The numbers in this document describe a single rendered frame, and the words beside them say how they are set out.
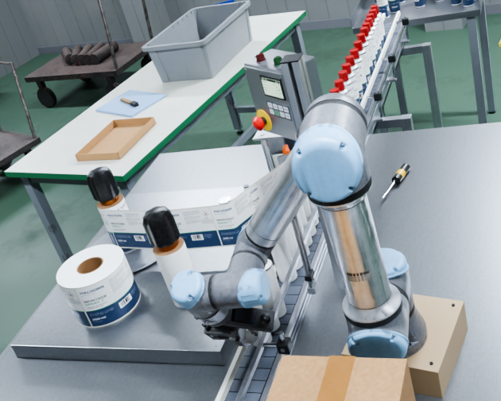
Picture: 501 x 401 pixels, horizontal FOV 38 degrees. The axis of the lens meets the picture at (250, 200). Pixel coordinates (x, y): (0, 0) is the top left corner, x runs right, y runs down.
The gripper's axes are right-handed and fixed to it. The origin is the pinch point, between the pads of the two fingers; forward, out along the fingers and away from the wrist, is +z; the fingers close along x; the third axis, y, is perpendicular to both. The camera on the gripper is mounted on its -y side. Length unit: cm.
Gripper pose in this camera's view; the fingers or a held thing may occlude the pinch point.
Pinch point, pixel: (256, 336)
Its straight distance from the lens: 176.3
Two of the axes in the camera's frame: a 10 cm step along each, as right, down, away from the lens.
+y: -9.2, 0.6, 3.9
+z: 3.7, 4.5, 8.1
